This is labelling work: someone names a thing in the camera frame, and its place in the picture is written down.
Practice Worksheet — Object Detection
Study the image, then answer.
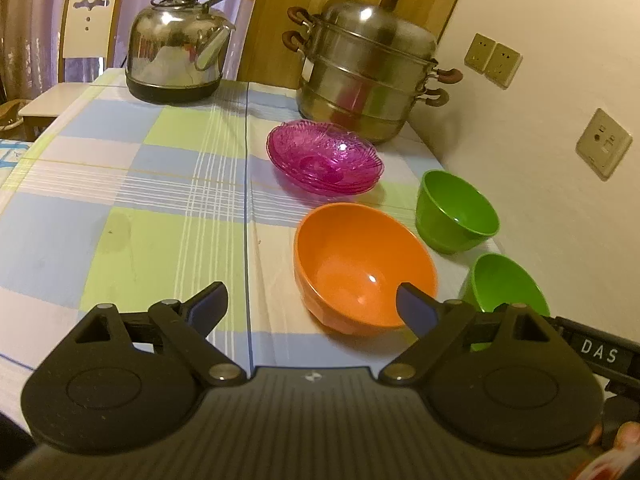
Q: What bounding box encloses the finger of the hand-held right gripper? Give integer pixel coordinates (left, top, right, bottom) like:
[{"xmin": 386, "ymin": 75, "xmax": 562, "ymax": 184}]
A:
[{"xmin": 549, "ymin": 316, "xmax": 585, "ymax": 343}]

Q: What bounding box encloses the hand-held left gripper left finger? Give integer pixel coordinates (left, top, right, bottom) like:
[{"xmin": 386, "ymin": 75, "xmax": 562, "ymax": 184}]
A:
[{"xmin": 60, "ymin": 281, "xmax": 248, "ymax": 388}]

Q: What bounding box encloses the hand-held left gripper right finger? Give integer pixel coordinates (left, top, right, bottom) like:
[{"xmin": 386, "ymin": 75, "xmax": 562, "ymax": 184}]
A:
[{"xmin": 377, "ymin": 282, "xmax": 568, "ymax": 388}]

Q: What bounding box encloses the green plastic bowl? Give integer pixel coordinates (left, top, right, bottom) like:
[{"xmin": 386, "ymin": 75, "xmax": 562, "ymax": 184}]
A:
[
  {"xmin": 459, "ymin": 253, "xmax": 551, "ymax": 352},
  {"xmin": 415, "ymin": 170, "xmax": 501, "ymax": 255}
]

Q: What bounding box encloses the orange plastic bowl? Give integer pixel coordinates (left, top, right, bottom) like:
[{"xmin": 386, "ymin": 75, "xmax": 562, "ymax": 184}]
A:
[{"xmin": 293, "ymin": 202, "xmax": 439, "ymax": 335}]

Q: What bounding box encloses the purple glass plate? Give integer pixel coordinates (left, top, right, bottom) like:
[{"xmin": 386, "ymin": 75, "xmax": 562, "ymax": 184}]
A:
[
  {"xmin": 277, "ymin": 130, "xmax": 383, "ymax": 196},
  {"xmin": 266, "ymin": 120, "xmax": 386, "ymax": 188},
  {"xmin": 272, "ymin": 125, "xmax": 385, "ymax": 192}
]

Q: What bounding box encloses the person's right hand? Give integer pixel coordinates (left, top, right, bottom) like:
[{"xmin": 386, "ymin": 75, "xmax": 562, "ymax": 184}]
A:
[{"xmin": 616, "ymin": 421, "xmax": 640, "ymax": 450}]

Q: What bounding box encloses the red and white tag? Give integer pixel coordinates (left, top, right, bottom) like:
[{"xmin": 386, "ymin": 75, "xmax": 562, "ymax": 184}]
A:
[{"xmin": 570, "ymin": 444, "xmax": 640, "ymax": 480}]

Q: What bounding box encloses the checked pastel tablecloth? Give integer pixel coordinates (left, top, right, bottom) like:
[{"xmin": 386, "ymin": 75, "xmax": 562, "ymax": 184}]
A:
[{"xmin": 0, "ymin": 67, "xmax": 506, "ymax": 406}]

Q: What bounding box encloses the stainless steel steamer pot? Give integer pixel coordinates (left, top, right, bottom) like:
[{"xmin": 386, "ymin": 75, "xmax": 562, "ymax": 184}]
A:
[{"xmin": 282, "ymin": 0, "xmax": 464, "ymax": 145}]

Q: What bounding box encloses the blue white checked blanket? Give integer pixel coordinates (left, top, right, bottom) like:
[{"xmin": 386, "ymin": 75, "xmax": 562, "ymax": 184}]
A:
[{"xmin": 0, "ymin": 137, "xmax": 32, "ymax": 172}]

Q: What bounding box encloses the stainless steel kettle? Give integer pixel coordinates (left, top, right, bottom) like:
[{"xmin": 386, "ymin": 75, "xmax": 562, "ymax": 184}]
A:
[{"xmin": 125, "ymin": 0, "xmax": 250, "ymax": 106}]

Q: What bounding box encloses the woven basket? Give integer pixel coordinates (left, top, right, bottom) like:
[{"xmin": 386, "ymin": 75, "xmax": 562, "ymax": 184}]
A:
[{"xmin": 0, "ymin": 100, "xmax": 28, "ymax": 133}]

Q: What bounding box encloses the white wooden chair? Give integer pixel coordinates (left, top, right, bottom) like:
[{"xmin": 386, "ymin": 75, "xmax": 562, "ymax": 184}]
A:
[{"xmin": 17, "ymin": 0, "xmax": 125, "ymax": 142}]

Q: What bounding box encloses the beige wall socket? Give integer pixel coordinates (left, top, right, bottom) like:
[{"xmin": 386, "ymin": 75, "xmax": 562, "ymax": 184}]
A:
[
  {"xmin": 575, "ymin": 108, "xmax": 633, "ymax": 182},
  {"xmin": 464, "ymin": 33, "xmax": 497, "ymax": 73},
  {"xmin": 484, "ymin": 42, "xmax": 523, "ymax": 90}
]

